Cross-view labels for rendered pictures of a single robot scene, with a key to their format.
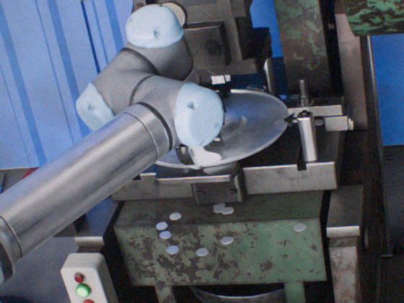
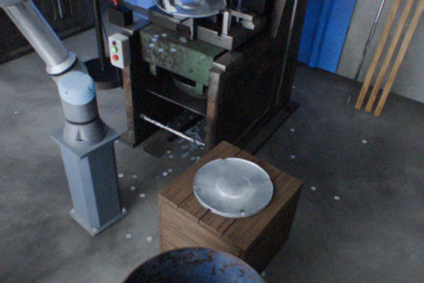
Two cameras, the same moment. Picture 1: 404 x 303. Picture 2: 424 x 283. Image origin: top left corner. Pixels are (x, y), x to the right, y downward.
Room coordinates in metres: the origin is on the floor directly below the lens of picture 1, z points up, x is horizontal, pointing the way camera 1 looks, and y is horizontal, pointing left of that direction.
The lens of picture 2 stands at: (-0.16, -0.55, 1.44)
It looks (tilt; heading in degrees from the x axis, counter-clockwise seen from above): 40 degrees down; 14
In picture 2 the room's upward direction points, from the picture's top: 4 degrees clockwise
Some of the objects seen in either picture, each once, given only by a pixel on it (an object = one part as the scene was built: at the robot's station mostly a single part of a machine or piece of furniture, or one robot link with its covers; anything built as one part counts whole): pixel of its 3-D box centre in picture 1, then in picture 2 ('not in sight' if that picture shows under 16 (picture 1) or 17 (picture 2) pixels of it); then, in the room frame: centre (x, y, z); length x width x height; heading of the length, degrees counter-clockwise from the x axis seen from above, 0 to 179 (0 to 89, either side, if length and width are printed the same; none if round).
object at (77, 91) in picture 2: not in sight; (78, 95); (0.88, 0.20, 0.62); 0.13 x 0.12 x 0.14; 40
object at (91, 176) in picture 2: not in sight; (92, 177); (0.88, 0.19, 0.23); 0.19 x 0.19 x 0.45; 65
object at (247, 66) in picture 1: (216, 58); not in sight; (1.58, -0.05, 0.86); 0.20 x 0.16 x 0.05; 73
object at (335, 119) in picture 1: (309, 102); (241, 10); (1.52, -0.22, 0.76); 0.17 x 0.06 x 0.10; 73
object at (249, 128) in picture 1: (211, 125); (191, 2); (1.45, -0.02, 0.78); 0.29 x 0.29 x 0.01
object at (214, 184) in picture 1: (213, 170); (184, 21); (1.41, 0.00, 0.72); 0.25 x 0.14 x 0.14; 163
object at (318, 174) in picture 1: (232, 143); (207, 18); (1.57, -0.05, 0.68); 0.45 x 0.30 x 0.06; 73
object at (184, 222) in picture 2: not in sight; (229, 218); (0.89, -0.38, 0.18); 0.40 x 0.38 x 0.35; 160
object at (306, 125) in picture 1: (307, 134); (226, 21); (1.40, -0.19, 0.75); 0.03 x 0.03 x 0.10; 73
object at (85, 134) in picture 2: not in sight; (83, 123); (0.88, 0.19, 0.50); 0.15 x 0.15 x 0.10
